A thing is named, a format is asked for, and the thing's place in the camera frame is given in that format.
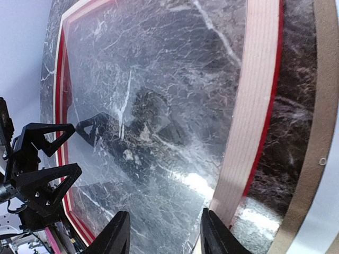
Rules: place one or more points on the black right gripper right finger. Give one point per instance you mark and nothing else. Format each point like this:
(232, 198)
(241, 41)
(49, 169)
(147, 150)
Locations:
(216, 237)

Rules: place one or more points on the clear acrylic sheet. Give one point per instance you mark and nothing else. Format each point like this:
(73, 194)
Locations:
(153, 91)

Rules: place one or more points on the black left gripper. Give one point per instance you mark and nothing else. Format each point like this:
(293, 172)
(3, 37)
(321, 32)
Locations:
(41, 190)

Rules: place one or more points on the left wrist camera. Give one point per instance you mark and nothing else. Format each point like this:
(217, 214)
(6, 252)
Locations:
(5, 119)

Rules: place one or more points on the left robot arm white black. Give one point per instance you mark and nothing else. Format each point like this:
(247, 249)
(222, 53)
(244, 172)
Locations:
(22, 219)

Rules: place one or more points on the brown cardboard backing board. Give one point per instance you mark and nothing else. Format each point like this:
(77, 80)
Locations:
(323, 126)

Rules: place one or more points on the red wooden picture frame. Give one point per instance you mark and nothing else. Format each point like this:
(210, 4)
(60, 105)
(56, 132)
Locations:
(253, 101)

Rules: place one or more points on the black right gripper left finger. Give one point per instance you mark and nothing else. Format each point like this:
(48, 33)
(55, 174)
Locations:
(114, 238)

